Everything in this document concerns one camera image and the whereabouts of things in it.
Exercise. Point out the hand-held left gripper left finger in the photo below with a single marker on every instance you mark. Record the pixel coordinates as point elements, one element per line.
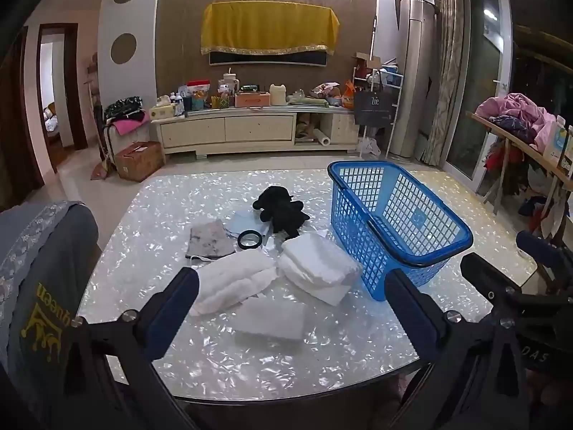
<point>172,309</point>

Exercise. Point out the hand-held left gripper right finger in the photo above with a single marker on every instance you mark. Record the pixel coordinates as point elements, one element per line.
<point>409,309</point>

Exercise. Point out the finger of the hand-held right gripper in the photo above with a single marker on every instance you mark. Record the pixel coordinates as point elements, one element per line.
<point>544,251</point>
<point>488,273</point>

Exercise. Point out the white fluffy towel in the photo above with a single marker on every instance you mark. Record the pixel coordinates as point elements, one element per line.
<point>232,280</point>

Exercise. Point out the stained grey cloth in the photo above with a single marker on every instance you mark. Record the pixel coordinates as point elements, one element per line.
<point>208,242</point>

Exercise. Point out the blue plastic basket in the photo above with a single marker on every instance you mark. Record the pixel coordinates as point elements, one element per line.
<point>394,228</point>

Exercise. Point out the pale grey cloth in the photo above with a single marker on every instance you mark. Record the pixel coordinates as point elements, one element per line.
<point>271,320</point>

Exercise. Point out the white padded cloth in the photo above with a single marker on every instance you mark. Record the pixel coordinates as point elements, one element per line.
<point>315,266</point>

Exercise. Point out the light blue cloth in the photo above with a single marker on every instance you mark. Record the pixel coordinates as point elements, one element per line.
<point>237,223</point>

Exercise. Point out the black plush toy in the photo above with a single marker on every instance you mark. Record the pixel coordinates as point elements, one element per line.
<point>282,210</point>

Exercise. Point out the light blue printed box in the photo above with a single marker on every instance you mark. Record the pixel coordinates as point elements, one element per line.
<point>557,141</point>

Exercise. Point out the wooden rack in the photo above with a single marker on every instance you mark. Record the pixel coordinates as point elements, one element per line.
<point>519,141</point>

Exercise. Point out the pile of pink clothes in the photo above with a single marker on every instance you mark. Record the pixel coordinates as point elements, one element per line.
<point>519,107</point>

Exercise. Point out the brown cardboard box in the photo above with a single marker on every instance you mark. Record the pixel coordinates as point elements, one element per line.
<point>138,161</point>

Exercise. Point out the broom with dustpan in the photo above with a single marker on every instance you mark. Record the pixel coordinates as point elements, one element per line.
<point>100,165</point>

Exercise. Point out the white plastic bag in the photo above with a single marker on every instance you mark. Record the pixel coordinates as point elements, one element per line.
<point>369,148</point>

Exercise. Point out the glass sliding door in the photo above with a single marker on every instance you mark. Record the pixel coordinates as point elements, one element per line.
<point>485,89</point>

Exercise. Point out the pale suitcase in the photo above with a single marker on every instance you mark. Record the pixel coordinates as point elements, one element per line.
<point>112,143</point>

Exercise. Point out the cream TV cabinet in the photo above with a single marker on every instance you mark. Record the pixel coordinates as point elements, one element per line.
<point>224,130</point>

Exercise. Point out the pink cloth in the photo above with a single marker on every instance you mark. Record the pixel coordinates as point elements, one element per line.
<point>130,124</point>

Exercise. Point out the white paper roll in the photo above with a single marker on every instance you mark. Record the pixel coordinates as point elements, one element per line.
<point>322,136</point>

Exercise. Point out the cream tissue box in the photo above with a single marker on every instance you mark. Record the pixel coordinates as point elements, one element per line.
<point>162,112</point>

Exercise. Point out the patterned beige curtain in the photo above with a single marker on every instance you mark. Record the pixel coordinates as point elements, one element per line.
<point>447,76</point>

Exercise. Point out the dark shopping bag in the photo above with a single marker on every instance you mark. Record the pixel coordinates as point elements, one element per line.
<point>374,108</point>

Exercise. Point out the black patterned bag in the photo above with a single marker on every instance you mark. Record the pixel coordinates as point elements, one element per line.
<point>123,106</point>

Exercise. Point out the standing air conditioner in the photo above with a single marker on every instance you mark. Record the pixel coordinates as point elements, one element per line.
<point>414,76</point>

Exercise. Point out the white metal rack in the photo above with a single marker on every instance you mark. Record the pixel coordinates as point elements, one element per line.
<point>394,80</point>

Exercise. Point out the orange bag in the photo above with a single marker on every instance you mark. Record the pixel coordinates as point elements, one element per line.
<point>349,96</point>

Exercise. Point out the pink storage box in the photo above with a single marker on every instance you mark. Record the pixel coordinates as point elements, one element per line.
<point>253,99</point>

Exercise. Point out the green rolled mat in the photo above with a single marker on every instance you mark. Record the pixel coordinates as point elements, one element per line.
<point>309,102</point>

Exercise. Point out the beige plastic canister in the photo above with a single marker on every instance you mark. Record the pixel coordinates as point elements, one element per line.
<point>278,95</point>

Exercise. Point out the black television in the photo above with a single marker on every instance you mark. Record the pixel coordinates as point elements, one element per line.
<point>268,59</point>

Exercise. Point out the yellow TV cover cloth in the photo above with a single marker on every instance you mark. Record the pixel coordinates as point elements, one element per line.
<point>268,27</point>

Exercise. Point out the dark wooden door frame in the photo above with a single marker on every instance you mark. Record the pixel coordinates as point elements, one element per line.
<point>71,98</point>

